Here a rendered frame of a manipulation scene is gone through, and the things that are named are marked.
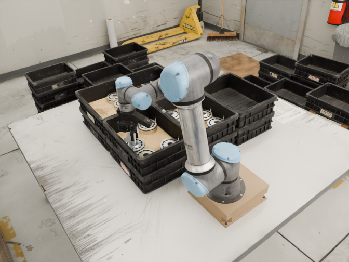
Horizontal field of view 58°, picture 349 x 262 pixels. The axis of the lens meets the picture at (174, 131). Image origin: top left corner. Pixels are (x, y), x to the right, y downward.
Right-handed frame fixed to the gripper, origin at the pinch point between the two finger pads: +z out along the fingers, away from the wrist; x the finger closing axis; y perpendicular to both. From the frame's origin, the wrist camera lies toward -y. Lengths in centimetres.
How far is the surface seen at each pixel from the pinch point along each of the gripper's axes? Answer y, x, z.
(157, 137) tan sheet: -8.9, -7.7, 2.0
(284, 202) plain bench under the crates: -73, 18, 15
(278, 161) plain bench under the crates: -73, -11, 15
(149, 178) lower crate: -11.1, 20.0, 4.7
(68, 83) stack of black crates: 103, -124, 36
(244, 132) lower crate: -55, -23, 7
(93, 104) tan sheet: 38, -37, 2
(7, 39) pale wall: 235, -231, 35
